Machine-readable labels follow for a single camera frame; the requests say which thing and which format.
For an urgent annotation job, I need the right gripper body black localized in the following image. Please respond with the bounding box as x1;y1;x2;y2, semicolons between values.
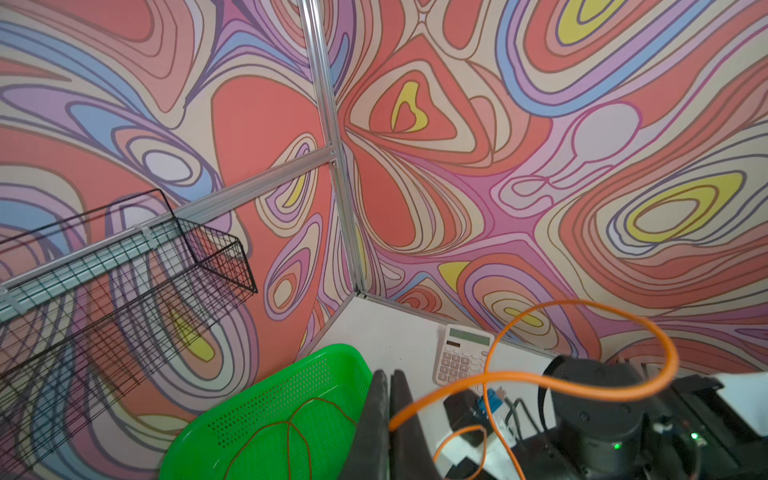
513;375;742;479

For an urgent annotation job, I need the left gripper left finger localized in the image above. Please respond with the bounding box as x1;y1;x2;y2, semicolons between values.
337;370;390;480

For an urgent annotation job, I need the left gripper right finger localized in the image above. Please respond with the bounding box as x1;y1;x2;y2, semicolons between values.
389;370;441;480

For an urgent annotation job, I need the red cable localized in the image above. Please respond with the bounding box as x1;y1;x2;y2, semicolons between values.
223;397;359;480

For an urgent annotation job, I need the orange cable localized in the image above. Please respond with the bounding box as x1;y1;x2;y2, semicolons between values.
388;299;680;480

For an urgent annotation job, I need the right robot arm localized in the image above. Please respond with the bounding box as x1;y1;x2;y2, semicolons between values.
512;374;767;479

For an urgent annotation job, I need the green basket back right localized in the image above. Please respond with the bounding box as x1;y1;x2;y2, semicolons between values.
159;344;372;479

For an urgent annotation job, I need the pink white calculator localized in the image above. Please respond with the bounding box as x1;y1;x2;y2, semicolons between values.
433;325;494;386

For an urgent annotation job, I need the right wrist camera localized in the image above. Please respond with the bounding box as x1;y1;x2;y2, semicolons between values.
443;389;506;479

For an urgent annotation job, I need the black wire basket back wall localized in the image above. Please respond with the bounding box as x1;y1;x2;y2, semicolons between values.
1;189;257;479

